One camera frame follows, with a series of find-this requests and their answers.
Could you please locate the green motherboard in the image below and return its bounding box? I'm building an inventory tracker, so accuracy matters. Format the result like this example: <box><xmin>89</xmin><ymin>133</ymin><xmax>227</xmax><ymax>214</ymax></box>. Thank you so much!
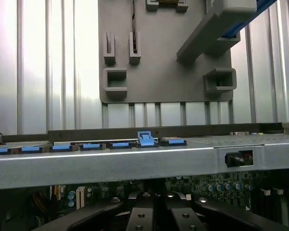
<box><xmin>0</xmin><ymin>169</ymin><xmax>289</xmax><ymax>231</ymax></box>

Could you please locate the black open PC case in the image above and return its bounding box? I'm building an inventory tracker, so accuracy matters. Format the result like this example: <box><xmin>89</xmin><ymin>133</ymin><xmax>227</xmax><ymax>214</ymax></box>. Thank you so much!
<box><xmin>0</xmin><ymin>122</ymin><xmax>289</xmax><ymax>231</ymax></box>

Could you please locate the blue card retention latch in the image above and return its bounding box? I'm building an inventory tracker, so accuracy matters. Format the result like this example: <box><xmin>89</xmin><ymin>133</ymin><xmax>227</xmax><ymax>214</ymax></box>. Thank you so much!
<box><xmin>136</xmin><ymin>131</ymin><xmax>159</xmax><ymax>147</ymax></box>

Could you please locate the grey parts rack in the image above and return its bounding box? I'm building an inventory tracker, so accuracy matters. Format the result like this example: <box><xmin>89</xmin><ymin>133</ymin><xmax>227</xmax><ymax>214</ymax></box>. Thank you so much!
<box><xmin>98</xmin><ymin>0</ymin><xmax>258</xmax><ymax>104</ymax></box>

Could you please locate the black intrusion switch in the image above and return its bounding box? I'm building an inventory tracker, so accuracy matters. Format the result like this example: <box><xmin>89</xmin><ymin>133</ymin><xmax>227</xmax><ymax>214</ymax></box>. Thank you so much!
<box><xmin>225</xmin><ymin>150</ymin><xmax>253</xmax><ymax>167</ymax></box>

